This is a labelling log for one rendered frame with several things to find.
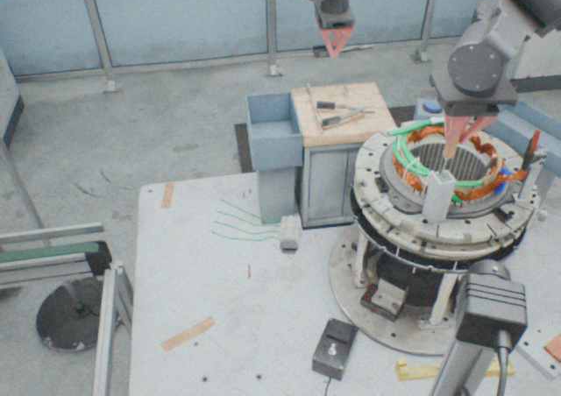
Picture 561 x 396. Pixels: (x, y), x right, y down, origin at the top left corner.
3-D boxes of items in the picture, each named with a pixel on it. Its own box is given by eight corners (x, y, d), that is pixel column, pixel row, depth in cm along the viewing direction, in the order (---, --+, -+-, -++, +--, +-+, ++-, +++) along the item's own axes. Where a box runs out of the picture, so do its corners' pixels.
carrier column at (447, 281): (429, 328, 102) (452, 263, 88) (424, 318, 104) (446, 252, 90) (441, 326, 103) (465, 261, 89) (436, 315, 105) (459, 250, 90)
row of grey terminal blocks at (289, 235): (298, 255, 119) (298, 243, 116) (277, 253, 120) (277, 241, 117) (301, 223, 126) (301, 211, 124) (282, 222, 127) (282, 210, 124)
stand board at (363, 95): (303, 147, 107) (303, 137, 105) (290, 97, 121) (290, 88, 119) (396, 138, 109) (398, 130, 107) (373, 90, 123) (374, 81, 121)
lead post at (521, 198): (529, 204, 87) (552, 151, 79) (514, 205, 86) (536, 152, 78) (524, 197, 88) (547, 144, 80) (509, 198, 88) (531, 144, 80)
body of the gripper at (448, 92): (515, 110, 66) (537, 61, 61) (439, 111, 65) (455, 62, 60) (498, 81, 70) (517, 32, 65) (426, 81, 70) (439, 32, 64)
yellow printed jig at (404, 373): (399, 384, 96) (401, 376, 94) (394, 367, 99) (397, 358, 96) (513, 376, 97) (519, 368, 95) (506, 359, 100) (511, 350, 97)
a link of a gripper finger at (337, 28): (319, 64, 105) (321, 20, 99) (313, 46, 110) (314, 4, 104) (351, 60, 106) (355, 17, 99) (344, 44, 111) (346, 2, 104)
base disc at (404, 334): (358, 372, 97) (359, 371, 96) (309, 225, 125) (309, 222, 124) (543, 333, 102) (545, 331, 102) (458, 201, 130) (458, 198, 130)
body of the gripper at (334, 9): (323, 30, 98) (323, -8, 93) (313, 7, 106) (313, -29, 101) (355, 27, 99) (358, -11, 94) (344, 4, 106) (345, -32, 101)
